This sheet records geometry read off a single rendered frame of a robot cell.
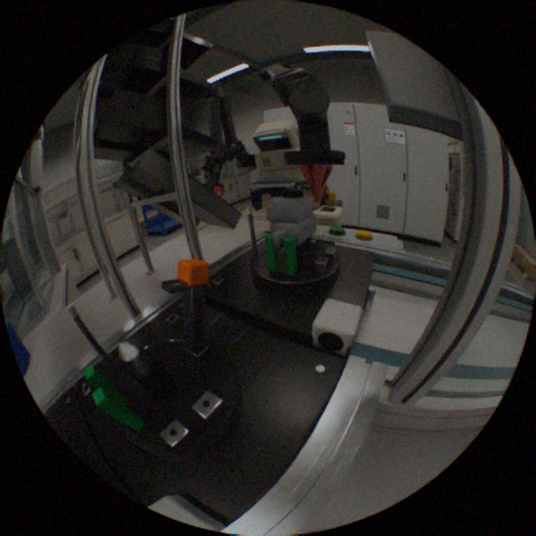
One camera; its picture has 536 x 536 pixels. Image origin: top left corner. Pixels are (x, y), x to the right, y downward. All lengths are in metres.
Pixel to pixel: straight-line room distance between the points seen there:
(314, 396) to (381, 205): 3.21
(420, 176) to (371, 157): 0.84
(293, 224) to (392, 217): 3.15
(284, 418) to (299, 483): 0.06
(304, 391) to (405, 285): 0.29
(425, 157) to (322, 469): 3.42
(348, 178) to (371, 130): 0.95
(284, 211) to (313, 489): 0.30
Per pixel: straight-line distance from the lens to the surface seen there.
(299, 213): 0.25
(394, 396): 0.19
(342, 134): 3.32
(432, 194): 3.44
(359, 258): 0.36
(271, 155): 1.07
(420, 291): 0.42
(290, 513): 0.18
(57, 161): 9.13
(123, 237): 4.42
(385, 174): 3.26
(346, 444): 0.18
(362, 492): 0.29
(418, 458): 0.32
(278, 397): 0.17
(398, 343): 0.30
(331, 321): 0.20
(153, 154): 0.40
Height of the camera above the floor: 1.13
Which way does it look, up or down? 30 degrees down
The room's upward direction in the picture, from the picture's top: 6 degrees counter-clockwise
